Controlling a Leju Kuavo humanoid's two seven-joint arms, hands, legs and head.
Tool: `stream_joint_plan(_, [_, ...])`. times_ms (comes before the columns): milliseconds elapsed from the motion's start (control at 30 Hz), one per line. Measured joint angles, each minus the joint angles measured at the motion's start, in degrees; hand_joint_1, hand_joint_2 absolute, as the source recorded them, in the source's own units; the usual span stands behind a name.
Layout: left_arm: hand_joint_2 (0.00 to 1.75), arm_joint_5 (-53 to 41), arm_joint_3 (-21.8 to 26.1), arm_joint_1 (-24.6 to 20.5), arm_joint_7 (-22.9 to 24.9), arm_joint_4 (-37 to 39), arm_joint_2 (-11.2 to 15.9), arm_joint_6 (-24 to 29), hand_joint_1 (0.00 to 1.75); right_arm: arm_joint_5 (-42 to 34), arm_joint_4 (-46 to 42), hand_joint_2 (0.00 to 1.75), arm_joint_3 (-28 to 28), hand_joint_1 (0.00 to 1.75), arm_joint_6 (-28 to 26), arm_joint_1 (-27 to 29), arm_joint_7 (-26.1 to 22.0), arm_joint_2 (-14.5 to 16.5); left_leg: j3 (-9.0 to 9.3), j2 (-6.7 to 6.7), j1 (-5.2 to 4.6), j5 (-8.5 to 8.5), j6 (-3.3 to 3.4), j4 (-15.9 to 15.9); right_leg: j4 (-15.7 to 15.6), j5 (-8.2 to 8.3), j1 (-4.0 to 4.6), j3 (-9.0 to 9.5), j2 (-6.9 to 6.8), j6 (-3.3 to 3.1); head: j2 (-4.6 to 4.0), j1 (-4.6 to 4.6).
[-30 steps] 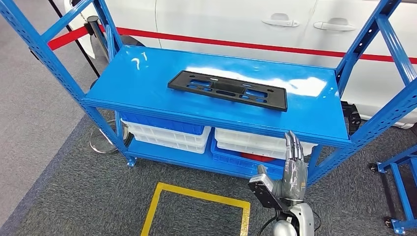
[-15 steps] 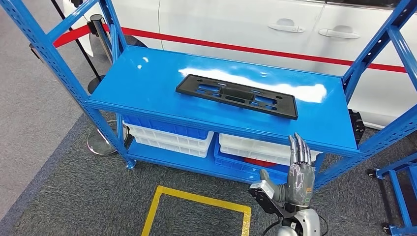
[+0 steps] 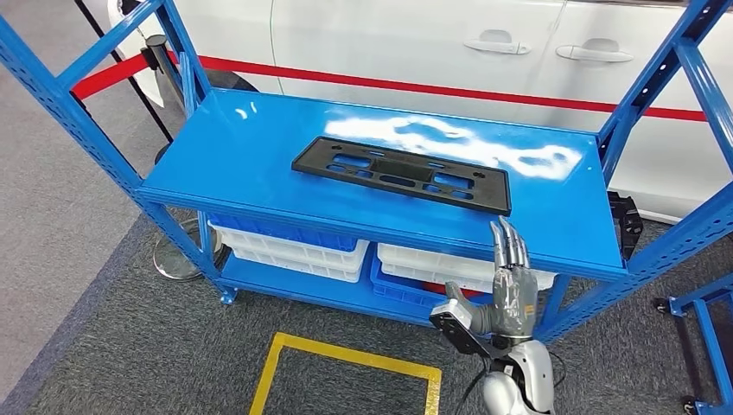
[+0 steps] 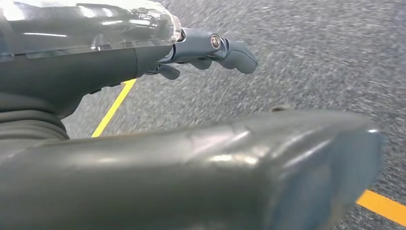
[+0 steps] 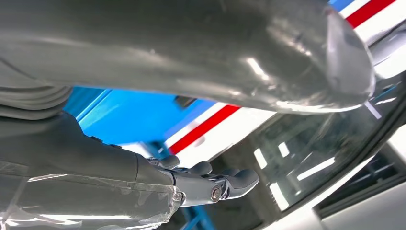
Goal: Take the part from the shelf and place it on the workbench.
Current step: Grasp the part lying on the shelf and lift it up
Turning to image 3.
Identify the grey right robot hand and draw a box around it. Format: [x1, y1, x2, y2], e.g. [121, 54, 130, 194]
[445, 214, 539, 340]

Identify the blue wheeled metal shelf rack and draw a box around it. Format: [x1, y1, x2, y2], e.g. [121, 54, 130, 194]
[655, 274, 733, 415]

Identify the red plastic piece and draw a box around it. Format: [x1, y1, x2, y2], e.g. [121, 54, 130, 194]
[437, 283, 485, 299]

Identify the blue plastic crate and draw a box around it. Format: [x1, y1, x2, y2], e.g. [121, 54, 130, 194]
[369, 254, 496, 310]
[207, 213, 359, 253]

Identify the yellow floor tape square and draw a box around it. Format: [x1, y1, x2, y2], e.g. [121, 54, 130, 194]
[249, 332, 443, 415]

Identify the red barrier belt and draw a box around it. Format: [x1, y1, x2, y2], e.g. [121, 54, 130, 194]
[71, 50, 708, 123]

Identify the white car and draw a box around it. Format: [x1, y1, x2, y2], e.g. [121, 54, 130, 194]
[94, 0, 733, 225]

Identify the chrome stanchion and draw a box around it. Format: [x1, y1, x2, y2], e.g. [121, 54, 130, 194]
[153, 219, 230, 282]

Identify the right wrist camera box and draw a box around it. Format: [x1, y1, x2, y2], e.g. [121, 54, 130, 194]
[429, 298, 505, 361]

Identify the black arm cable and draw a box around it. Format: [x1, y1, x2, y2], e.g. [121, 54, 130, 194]
[457, 349, 568, 415]

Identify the black bracket part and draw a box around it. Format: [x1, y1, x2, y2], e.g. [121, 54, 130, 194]
[607, 191, 644, 262]

